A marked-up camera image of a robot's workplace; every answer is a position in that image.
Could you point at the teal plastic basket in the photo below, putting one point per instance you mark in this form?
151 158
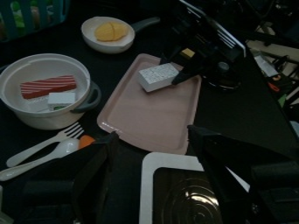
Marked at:
30 16

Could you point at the small white toy block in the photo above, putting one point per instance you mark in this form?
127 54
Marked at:
61 99

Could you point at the white toy stove, black top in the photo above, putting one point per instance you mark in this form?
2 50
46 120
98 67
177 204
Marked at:
175 189

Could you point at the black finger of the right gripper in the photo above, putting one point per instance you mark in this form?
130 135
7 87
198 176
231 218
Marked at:
189 72
166 59

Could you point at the white plastic fork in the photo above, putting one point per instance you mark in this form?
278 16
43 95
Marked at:
43 145

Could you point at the orange toy piece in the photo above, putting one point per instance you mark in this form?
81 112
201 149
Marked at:
86 141

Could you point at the white speckled rice block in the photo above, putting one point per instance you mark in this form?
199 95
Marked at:
158 76

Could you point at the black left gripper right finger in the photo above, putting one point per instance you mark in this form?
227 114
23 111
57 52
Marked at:
213 163

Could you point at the white plastic spoon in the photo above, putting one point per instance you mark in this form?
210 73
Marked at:
39 160

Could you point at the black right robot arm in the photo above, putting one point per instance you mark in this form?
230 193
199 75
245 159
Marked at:
202 11

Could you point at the yellow toy food piece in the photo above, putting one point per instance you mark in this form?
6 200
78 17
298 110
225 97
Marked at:
111 31

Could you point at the orange and black tool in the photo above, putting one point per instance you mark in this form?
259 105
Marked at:
278 83

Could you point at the green toy in basket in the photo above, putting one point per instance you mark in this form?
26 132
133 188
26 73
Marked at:
17 16

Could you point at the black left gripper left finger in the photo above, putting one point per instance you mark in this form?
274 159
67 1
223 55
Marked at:
102 175

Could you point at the pink plastic tray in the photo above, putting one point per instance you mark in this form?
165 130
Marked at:
154 112

